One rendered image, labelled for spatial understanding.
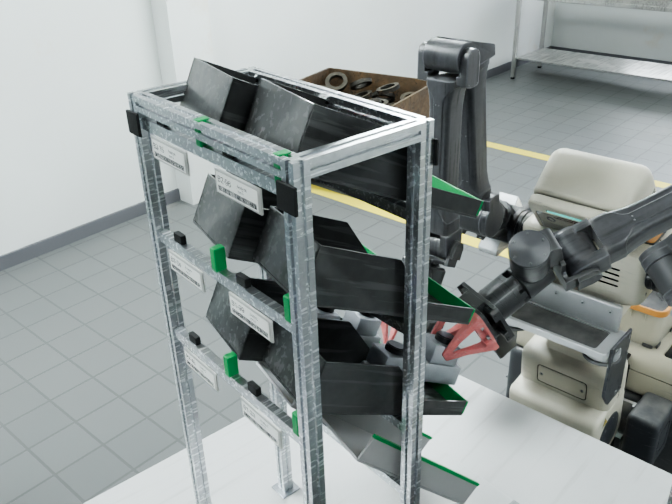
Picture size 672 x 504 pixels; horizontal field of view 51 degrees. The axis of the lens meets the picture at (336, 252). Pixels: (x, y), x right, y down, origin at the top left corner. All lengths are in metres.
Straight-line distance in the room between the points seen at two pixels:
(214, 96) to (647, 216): 0.62
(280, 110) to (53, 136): 3.57
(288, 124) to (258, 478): 0.86
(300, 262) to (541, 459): 0.92
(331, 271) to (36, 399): 2.55
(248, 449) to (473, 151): 0.76
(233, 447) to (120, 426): 1.51
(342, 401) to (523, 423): 0.73
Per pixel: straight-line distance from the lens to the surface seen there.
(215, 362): 0.99
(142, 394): 3.13
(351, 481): 1.44
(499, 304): 1.06
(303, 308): 0.73
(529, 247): 1.01
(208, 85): 0.90
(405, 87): 5.07
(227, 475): 1.48
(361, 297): 0.85
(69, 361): 3.44
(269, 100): 0.81
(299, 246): 0.70
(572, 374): 1.72
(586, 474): 1.52
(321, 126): 0.74
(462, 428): 1.56
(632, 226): 1.09
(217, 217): 0.96
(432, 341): 1.05
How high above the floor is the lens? 1.90
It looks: 28 degrees down
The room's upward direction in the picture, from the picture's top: 2 degrees counter-clockwise
